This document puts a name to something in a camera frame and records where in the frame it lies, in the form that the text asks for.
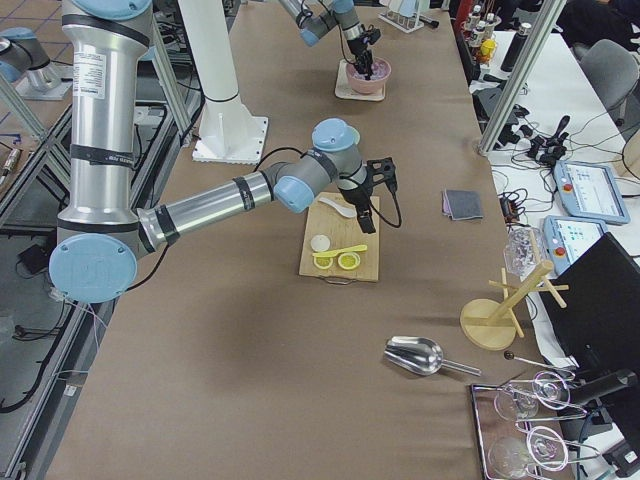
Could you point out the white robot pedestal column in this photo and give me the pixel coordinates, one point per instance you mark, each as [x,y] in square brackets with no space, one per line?
[228,132]

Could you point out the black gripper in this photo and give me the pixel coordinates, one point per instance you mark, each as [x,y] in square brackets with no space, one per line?
[358,48]
[353,194]

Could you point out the bamboo cutting board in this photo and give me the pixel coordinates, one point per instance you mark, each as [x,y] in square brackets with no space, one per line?
[323,219]

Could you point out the cream serving tray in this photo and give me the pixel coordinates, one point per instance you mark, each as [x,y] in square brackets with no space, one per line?
[344,91]

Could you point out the black power adapter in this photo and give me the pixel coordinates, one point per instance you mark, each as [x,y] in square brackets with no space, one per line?
[35,259]

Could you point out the pink bowl of ice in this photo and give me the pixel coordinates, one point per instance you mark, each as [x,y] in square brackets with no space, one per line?
[361,83]

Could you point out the blue teach pendant far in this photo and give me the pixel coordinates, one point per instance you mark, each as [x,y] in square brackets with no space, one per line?
[589,190]

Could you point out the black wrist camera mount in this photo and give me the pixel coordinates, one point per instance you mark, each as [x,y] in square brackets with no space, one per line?
[381,171]

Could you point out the metal ice scoop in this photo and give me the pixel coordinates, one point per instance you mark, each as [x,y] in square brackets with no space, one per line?
[422,356]

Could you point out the blue teach pendant near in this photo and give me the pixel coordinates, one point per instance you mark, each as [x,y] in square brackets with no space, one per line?
[568,238]

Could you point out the blue teach pendant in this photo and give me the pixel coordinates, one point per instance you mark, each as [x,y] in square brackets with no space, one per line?
[568,238]
[589,190]

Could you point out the wooden mug tree stand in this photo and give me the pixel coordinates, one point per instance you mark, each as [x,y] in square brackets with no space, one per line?
[493,325]

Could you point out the lemon slice lower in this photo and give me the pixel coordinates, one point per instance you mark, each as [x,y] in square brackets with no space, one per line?
[323,263]

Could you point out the mint green bowl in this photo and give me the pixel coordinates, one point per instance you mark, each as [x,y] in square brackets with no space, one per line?
[355,134]

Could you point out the wine glass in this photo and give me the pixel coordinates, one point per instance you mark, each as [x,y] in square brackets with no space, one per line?
[522,399]
[534,455]

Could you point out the white ceramic spoon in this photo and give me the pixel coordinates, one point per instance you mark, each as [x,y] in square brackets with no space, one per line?
[344,211]

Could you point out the lemon slice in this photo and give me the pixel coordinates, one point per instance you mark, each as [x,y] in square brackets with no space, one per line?
[323,263]
[349,261]

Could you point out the metal glass rack tray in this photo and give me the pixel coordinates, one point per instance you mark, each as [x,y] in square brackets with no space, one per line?
[490,427]

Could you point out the wine glass lower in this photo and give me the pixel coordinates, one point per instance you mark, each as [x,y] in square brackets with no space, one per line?
[534,455]

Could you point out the wine glass upper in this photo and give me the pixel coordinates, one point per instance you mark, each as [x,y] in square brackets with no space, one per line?
[522,399]

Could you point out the white cup rack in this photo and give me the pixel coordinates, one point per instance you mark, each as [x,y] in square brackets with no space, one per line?
[407,15]

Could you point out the copper wire bottle basket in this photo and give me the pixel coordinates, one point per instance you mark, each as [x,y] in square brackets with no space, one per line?
[478,34]

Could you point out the black water bottle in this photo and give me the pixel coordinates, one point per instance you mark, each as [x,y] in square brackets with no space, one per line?
[515,47]

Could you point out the yellow plastic knife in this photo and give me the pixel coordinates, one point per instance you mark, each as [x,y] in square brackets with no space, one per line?
[337,252]

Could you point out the grey folded cloth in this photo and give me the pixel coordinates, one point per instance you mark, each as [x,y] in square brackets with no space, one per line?
[461,204]

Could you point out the grey office chair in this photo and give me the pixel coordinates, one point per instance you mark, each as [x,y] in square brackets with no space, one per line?
[613,73]

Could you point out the lemon slice upper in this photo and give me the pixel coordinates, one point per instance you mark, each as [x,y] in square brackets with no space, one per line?
[349,261]

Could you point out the black monitor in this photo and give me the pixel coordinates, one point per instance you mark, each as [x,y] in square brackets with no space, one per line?
[599,327]

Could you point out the clear plastic bag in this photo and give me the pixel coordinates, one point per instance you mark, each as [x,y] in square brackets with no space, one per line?
[518,252]

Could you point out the aluminium frame post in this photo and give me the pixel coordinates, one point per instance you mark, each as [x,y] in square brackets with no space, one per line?
[531,50]

